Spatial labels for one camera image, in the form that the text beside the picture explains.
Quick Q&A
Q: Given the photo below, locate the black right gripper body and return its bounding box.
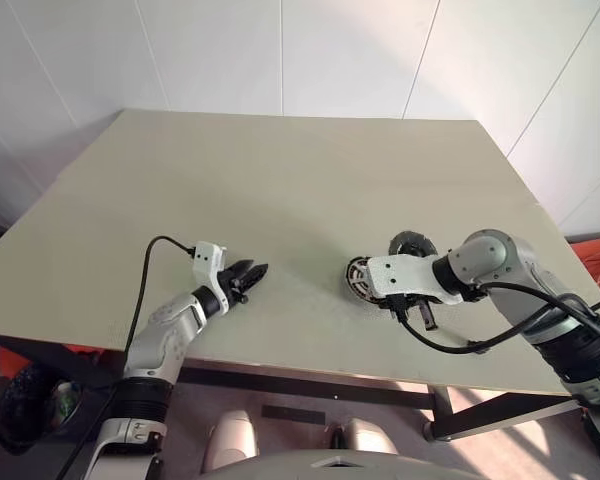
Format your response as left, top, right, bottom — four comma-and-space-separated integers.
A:
379, 294, 444, 324

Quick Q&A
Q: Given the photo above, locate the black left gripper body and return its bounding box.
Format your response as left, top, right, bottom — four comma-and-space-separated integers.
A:
218, 267, 249, 306

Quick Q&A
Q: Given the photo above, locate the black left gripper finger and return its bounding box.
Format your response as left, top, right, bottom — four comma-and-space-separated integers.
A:
228, 257, 255, 284
237, 262, 270, 297

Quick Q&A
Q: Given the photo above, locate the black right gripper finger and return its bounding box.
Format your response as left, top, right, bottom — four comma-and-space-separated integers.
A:
416, 302, 439, 333

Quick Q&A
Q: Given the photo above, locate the motor stator with copper windings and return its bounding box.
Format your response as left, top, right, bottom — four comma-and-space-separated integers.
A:
343, 255, 386, 307

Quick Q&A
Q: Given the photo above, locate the grey motor end cap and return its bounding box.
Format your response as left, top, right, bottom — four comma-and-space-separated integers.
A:
387, 229, 440, 261

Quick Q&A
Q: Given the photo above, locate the beige right robot leg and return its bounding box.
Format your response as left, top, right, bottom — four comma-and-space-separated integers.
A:
337, 419, 399, 456

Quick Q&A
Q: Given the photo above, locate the beige robot leg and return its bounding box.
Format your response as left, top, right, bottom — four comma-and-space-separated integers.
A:
202, 409, 259, 471
337, 419, 399, 456

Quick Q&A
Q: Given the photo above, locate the black floor tape strip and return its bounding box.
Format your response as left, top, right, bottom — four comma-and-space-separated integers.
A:
262, 404, 327, 426

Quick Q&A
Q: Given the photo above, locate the beige left robot leg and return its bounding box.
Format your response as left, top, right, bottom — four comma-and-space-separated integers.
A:
202, 409, 259, 471

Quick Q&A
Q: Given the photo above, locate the grey robot torso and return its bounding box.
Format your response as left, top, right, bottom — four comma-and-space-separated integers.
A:
199, 447, 461, 480

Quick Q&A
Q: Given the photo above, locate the plastic bottle green label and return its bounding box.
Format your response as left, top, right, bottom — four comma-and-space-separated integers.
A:
52, 380, 81, 426

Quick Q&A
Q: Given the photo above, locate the orange bag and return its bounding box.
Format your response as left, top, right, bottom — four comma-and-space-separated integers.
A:
0, 342, 101, 381

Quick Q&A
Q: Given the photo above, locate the black speckled round shape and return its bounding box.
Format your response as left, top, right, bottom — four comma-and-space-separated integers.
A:
0, 364, 56, 456

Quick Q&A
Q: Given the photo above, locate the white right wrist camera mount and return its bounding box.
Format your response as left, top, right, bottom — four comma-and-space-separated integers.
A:
367, 253, 465, 306

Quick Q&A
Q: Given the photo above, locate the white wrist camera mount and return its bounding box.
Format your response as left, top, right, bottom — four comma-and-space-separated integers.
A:
190, 241, 231, 317
367, 253, 465, 306

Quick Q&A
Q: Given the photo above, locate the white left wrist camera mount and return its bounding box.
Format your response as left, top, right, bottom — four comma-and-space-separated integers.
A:
190, 241, 231, 317

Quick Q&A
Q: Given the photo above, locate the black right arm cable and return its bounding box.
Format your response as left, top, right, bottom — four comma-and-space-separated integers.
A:
392, 280, 600, 355

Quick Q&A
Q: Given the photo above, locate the black metal table frame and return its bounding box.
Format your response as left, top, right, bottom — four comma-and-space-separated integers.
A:
0, 329, 589, 444

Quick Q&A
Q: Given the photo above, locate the orange object with cables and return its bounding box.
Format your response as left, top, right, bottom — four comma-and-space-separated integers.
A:
567, 239, 600, 311

